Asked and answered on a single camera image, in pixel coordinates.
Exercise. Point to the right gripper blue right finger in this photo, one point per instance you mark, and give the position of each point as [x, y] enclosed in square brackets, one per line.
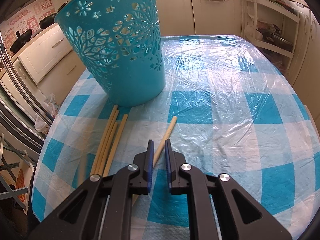
[167, 148]

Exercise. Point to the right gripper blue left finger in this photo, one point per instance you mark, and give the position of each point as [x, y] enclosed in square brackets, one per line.
[148, 166]

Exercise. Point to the lone wooden chopstick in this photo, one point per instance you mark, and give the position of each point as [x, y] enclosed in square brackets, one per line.
[166, 136]

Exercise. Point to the blue checkered plastic tablecloth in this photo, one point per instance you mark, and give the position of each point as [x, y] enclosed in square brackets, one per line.
[236, 114]

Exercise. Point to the teal perforated plastic basket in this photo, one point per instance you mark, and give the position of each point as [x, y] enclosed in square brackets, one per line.
[119, 42]

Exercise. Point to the white plastic shelf rack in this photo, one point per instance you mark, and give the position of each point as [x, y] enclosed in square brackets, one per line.
[272, 27]

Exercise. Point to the black wok pan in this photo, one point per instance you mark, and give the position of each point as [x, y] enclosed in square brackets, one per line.
[49, 20]

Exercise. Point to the black pot on stove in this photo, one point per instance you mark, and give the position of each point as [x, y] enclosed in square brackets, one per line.
[22, 39]

